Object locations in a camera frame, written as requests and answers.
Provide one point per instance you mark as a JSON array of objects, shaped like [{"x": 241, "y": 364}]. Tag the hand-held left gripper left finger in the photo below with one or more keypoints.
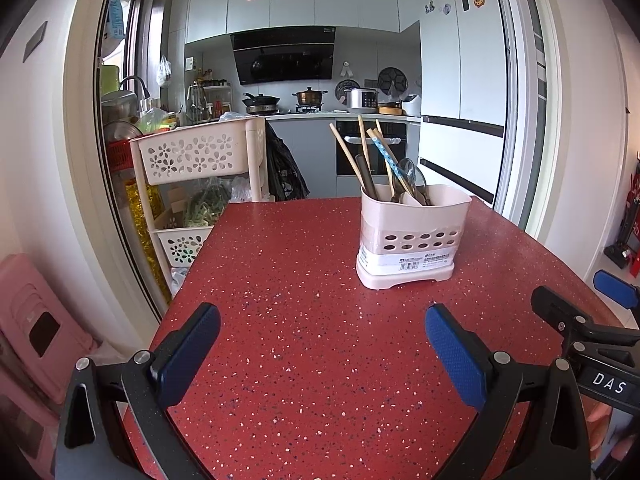
[{"x": 192, "y": 345}]

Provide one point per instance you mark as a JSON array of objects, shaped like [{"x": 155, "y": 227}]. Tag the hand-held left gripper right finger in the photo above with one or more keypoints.
[{"x": 455, "y": 355}]

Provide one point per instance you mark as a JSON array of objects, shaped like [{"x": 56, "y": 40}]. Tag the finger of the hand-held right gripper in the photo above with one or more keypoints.
[
  {"x": 615, "y": 287},
  {"x": 552, "y": 302}
]

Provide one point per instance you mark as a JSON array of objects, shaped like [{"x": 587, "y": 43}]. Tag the white plastic utensil holder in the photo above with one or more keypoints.
[{"x": 415, "y": 220}]

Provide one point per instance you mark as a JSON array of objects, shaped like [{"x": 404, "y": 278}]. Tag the plain bamboo chopstick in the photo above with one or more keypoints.
[
  {"x": 350, "y": 160},
  {"x": 364, "y": 145},
  {"x": 384, "y": 172}
]

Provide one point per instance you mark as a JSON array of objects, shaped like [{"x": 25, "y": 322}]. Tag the blue patterned chopstick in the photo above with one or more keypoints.
[{"x": 387, "y": 155}]

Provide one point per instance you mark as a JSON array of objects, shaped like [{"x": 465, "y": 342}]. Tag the white dotted bamboo chopstick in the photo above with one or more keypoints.
[{"x": 382, "y": 132}]

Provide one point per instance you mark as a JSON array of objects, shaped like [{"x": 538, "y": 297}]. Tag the person's right hand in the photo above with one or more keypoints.
[{"x": 600, "y": 415}]

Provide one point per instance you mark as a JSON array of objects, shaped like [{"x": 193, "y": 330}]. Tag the red and black appliance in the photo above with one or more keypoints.
[{"x": 627, "y": 240}]

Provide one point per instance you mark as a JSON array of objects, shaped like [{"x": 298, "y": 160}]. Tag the bag of green vegetables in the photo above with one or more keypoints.
[{"x": 202, "y": 207}]

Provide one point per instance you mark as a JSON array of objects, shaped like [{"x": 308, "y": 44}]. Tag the pink plastic stool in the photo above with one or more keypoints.
[
  {"x": 35, "y": 320},
  {"x": 20, "y": 420}
]

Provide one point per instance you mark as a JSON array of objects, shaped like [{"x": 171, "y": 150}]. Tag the crumpled clear plastic bag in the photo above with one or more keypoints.
[{"x": 245, "y": 190}]

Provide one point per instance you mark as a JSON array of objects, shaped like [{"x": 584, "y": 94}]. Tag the white flower-cutout storage trolley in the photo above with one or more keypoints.
[{"x": 185, "y": 150}]

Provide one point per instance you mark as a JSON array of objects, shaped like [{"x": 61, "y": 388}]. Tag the black hanging bag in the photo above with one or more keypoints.
[{"x": 282, "y": 170}]

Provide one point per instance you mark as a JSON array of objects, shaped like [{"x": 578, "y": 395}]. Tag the red plastic basket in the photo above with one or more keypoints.
[{"x": 120, "y": 154}]

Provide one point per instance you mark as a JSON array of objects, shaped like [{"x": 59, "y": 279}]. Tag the grey lower cabinet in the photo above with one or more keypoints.
[{"x": 305, "y": 155}]

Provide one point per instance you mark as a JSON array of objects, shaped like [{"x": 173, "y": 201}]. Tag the black built-in oven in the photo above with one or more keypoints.
[{"x": 350, "y": 160}]

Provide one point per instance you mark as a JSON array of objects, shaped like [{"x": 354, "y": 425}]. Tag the white refrigerator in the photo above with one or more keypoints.
[{"x": 460, "y": 85}]

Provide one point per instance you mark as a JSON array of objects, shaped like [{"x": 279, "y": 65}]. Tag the white kitchen appliance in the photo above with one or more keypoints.
[{"x": 412, "y": 106}]

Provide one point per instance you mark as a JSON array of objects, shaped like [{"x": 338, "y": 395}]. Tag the metal spice rack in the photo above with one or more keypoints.
[{"x": 207, "y": 102}]

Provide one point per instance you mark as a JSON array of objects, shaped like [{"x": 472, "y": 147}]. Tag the steel basin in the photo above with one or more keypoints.
[{"x": 119, "y": 107}]

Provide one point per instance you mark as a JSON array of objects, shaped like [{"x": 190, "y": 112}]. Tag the wooden steamer basket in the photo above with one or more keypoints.
[{"x": 390, "y": 108}]

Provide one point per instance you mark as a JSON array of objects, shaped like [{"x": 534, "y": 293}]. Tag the black wok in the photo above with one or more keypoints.
[{"x": 260, "y": 101}]

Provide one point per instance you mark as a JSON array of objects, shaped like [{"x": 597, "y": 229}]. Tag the kitchen faucet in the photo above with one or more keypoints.
[{"x": 142, "y": 85}]

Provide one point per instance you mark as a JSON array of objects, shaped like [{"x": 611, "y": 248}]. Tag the silver rice cooker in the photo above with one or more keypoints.
[{"x": 361, "y": 100}]

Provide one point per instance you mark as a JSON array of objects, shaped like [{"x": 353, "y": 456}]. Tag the hanging clear plastic bag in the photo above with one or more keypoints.
[{"x": 163, "y": 72}]

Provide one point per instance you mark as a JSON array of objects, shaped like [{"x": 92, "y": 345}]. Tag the brass cooking pot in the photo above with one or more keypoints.
[{"x": 309, "y": 96}]

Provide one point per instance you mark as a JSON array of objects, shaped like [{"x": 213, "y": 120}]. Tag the green plastic container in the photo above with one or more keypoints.
[{"x": 110, "y": 80}]

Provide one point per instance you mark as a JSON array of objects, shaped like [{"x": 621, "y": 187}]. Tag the black range hood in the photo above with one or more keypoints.
[{"x": 280, "y": 62}]

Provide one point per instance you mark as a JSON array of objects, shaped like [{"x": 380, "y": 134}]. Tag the blue printed hanging bag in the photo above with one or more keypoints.
[{"x": 116, "y": 20}]

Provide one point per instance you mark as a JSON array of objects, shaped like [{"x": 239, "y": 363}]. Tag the white upper cabinets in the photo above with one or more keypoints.
[{"x": 300, "y": 5}]

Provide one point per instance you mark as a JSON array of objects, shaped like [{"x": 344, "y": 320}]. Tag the white sliding door frame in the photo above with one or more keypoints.
[{"x": 80, "y": 110}]

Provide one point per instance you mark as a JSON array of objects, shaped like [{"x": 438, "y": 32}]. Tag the white wall hook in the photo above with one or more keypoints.
[{"x": 346, "y": 69}]

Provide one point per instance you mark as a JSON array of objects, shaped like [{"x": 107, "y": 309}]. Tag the grey wall plate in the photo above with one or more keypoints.
[{"x": 35, "y": 41}]

